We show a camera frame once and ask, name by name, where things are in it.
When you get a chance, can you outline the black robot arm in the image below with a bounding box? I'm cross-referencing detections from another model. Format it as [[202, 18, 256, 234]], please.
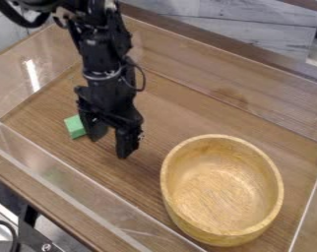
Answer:
[[34, 0, 147, 158]]

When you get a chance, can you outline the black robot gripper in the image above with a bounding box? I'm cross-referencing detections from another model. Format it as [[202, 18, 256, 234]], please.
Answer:
[[75, 67, 143, 159]]

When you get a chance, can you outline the black table leg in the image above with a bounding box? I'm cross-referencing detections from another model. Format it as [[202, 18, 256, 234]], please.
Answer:
[[23, 205, 40, 227]]

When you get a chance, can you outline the green rectangular block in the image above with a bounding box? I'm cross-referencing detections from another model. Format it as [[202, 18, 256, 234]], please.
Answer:
[[64, 115, 86, 139]]

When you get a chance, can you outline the clear acrylic tray wall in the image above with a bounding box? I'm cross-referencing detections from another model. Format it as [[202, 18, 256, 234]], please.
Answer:
[[0, 122, 206, 252]]

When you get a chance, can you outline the black cable lower left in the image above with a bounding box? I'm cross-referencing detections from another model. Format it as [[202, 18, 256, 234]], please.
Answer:
[[0, 219, 20, 252]]

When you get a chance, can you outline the brown wooden bowl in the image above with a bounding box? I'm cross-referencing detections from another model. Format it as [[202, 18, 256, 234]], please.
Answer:
[[161, 134, 284, 247]]

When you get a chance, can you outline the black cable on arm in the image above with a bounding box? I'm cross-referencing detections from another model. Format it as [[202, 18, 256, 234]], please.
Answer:
[[119, 57, 147, 93]]

